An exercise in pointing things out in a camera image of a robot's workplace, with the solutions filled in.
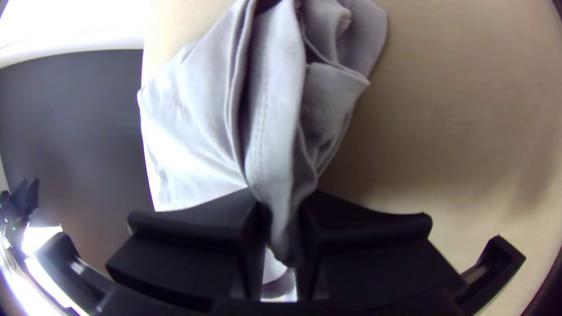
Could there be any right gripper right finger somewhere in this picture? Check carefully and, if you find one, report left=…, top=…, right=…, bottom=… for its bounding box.
left=296, top=191, right=467, bottom=304

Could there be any grey t-shirt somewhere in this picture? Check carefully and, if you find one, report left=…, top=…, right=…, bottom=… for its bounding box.
left=136, top=0, right=389, bottom=304

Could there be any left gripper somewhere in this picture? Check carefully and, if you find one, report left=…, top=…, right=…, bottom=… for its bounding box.
left=0, top=177, right=40, bottom=222

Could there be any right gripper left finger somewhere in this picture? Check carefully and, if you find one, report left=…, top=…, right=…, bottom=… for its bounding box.
left=105, top=187, right=273, bottom=309

